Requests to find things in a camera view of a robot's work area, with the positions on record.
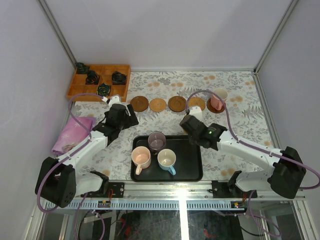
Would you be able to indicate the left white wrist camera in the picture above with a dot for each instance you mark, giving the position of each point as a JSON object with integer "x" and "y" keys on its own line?
{"x": 115, "y": 99}

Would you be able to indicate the purple glass cup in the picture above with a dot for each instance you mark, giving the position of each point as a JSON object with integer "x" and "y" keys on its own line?
{"x": 156, "y": 141}

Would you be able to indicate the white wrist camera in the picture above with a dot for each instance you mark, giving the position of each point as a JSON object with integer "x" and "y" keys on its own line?
{"x": 197, "y": 112}
{"x": 115, "y": 99}

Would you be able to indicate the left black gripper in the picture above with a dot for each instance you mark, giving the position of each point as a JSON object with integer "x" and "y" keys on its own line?
{"x": 127, "y": 116}

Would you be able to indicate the woven rattan coaster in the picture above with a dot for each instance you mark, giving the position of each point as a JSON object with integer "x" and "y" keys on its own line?
{"x": 157, "y": 105}
{"x": 196, "y": 102}

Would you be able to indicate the black serving tray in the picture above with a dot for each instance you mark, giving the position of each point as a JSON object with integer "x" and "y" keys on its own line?
{"x": 179, "y": 161}

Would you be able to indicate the light pink mug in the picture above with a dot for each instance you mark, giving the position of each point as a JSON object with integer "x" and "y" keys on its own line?
{"x": 141, "y": 157}

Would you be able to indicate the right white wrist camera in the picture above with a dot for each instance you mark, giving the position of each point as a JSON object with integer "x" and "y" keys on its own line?
{"x": 197, "y": 112}

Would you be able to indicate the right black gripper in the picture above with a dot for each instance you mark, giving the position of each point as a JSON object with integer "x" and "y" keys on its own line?
{"x": 191, "y": 140}

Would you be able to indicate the pink mug white inside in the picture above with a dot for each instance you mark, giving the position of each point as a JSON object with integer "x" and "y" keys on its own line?
{"x": 218, "y": 98}

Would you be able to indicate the brown wooden coaster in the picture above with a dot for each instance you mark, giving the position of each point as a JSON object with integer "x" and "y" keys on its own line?
{"x": 177, "y": 103}
{"x": 212, "y": 109}
{"x": 139, "y": 103}

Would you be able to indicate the purple printed cloth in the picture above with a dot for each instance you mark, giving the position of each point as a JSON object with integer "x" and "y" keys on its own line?
{"x": 71, "y": 135}

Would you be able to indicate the aluminium front rail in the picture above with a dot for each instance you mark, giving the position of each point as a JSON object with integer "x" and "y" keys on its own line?
{"x": 170, "y": 196}

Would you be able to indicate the black green rolled item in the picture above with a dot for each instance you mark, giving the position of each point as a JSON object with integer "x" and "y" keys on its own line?
{"x": 103, "y": 90}

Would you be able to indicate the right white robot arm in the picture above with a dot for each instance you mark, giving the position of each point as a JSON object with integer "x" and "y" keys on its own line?
{"x": 281, "y": 170}

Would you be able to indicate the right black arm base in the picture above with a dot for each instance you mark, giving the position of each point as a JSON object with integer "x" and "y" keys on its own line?
{"x": 225, "y": 190}

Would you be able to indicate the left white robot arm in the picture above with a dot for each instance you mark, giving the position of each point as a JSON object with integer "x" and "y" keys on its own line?
{"x": 59, "y": 180}

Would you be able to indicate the light blue mug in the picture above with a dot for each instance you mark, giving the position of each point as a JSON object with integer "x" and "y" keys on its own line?
{"x": 166, "y": 159}

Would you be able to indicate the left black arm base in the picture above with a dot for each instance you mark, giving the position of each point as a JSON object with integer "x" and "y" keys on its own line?
{"x": 113, "y": 190}

